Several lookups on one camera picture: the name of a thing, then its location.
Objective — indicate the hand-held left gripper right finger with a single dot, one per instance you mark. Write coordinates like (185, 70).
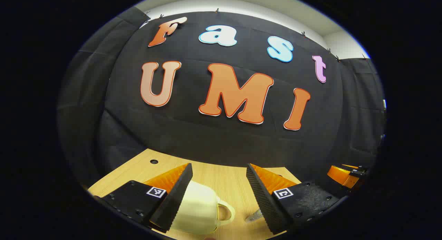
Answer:
(262, 198)

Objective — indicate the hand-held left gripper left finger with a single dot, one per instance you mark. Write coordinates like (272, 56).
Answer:
(174, 202)

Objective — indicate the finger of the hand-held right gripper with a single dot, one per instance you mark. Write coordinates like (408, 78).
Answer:
(340, 176)

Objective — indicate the green white skin care tube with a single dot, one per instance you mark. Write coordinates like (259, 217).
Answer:
(255, 216)

